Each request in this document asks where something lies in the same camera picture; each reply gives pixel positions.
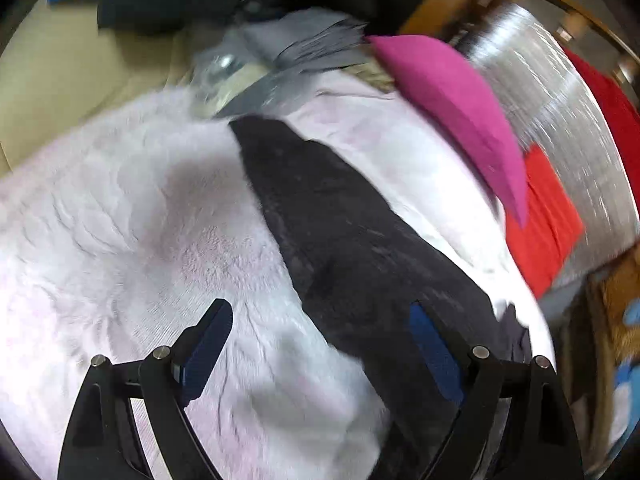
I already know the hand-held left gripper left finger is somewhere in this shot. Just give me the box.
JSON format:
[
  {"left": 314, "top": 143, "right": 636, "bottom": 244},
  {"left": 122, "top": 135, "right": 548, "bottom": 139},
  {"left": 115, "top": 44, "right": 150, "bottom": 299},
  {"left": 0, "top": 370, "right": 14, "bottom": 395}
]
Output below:
[{"left": 57, "top": 298, "right": 235, "bottom": 480}]

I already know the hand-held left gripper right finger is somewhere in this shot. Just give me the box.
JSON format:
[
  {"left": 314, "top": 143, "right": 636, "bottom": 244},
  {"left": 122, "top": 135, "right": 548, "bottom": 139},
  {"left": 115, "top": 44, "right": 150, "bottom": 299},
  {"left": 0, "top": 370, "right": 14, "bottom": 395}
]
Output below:
[{"left": 409, "top": 301, "right": 586, "bottom": 480}]

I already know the black garment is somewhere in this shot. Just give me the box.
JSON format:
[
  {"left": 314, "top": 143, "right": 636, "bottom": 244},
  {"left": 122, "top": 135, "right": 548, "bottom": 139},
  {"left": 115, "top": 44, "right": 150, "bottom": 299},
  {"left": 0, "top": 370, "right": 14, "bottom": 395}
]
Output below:
[{"left": 229, "top": 115, "right": 533, "bottom": 480}]

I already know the pale pink fluffy blanket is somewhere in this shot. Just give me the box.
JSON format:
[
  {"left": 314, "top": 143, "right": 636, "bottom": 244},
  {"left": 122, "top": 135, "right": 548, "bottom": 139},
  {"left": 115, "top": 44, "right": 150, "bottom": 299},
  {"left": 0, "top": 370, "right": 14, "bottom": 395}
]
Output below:
[{"left": 0, "top": 72, "right": 556, "bottom": 480}]

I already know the folded red cloth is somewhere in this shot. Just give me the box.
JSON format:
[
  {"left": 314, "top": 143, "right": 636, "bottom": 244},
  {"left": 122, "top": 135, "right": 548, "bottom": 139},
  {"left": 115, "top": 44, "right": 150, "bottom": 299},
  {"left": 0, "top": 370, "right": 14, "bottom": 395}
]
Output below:
[{"left": 505, "top": 145, "right": 586, "bottom": 298}]

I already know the magenta pillow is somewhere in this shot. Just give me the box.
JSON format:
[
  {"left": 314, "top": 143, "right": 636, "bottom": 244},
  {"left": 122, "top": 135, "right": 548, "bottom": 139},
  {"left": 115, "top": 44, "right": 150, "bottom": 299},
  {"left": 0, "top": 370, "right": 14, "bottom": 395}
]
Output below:
[{"left": 367, "top": 35, "right": 531, "bottom": 228}]

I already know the silver foil mat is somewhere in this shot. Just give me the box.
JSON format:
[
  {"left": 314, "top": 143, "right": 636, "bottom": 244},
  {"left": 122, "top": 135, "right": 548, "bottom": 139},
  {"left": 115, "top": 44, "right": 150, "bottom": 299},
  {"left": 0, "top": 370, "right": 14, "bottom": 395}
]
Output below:
[{"left": 457, "top": 0, "right": 626, "bottom": 291}]

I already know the grey cloth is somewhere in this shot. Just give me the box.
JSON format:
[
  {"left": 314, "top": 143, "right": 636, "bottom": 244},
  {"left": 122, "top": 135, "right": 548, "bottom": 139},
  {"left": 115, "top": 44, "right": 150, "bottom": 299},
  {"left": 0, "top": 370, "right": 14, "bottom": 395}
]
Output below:
[{"left": 195, "top": 7, "right": 371, "bottom": 121}]

